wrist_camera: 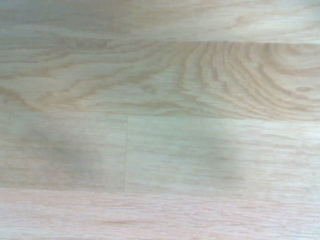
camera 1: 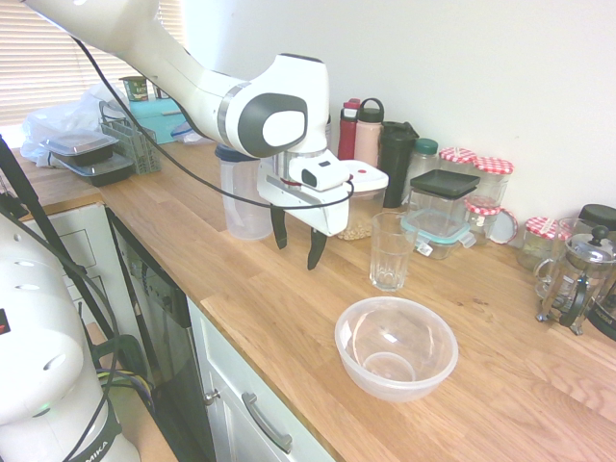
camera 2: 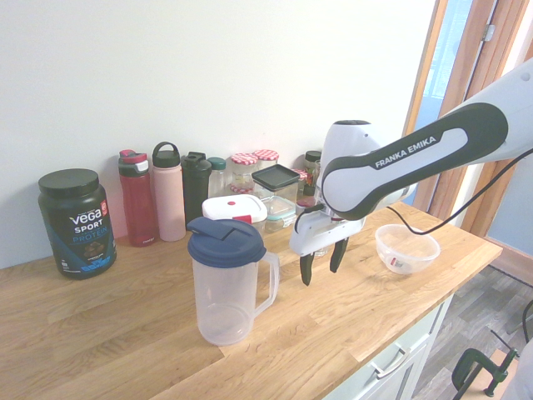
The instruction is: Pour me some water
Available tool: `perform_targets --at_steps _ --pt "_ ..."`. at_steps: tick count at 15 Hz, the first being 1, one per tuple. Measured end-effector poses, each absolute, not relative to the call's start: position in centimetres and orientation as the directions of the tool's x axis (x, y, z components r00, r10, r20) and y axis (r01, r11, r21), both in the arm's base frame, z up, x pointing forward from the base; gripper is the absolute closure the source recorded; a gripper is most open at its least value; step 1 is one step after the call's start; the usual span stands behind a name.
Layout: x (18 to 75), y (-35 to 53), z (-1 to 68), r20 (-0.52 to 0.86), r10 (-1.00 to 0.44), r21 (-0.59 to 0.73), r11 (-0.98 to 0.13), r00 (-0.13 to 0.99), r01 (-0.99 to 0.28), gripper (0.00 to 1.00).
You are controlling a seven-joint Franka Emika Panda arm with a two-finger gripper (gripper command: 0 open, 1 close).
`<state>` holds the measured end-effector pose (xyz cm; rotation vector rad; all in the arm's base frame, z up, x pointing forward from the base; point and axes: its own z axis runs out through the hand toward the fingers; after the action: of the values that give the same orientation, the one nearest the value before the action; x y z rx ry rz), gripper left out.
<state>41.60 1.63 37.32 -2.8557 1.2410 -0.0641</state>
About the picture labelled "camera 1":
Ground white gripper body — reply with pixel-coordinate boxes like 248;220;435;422
257;157;350;238

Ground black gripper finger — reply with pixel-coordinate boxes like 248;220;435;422
269;204;289;250
307;228;327;270

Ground clear pitcher with blue lid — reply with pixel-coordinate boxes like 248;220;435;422
215;143;275;242

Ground red water bottle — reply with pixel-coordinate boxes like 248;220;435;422
337;98;362;161

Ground cereal container with white lid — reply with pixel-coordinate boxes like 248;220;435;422
336;158;390;242

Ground clear drinking glass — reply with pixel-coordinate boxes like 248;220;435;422
369;211;419;294

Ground pink bottle with black cap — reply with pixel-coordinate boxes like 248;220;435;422
354;97;386;169

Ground black shaker bottle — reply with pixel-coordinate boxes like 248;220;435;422
378;120;419;209

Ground glass container with teal lid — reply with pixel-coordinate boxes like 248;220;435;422
400;209;473;261

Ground clear plastic bowl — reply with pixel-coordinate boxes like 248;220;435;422
334;296;460;404

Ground clear zip bag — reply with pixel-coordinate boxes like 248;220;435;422
167;122;206;145

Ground clear bottle with green cap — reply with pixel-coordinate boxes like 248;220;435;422
408;138;440;203

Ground square container with black lid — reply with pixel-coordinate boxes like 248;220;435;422
408;168;482;227

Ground black dishwasher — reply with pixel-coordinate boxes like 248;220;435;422
106;206;218;462

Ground white kitchen cabinet front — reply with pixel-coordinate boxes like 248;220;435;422
185;295;333;462

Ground grey cutlery basket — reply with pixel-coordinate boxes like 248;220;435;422
99;100;164;175

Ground teal box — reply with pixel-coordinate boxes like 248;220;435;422
128;98;192;145

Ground black takeaway container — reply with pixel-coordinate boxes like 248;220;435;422
38;133;119;168
55;153;136;188

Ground dark green clamp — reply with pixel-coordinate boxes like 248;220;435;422
90;334;148;381

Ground green paper cup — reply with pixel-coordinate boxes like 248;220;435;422
119;75;149;105

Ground white plastic bag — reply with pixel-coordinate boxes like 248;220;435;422
19;82;131;167

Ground clear glass jar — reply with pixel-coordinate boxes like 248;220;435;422
556;217;598;251

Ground silver kettle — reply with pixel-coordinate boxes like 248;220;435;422
533;224;616;336

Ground window blinds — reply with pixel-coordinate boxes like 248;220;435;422
0;0;182;129

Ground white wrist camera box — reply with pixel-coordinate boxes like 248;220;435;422
300;152;355;193

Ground black camera cable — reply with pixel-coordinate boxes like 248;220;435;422
71;36;357;209

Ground metal cabinet handle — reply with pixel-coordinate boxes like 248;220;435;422
241;392;294;453

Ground black camera stand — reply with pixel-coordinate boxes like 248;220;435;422
0;137;121;347

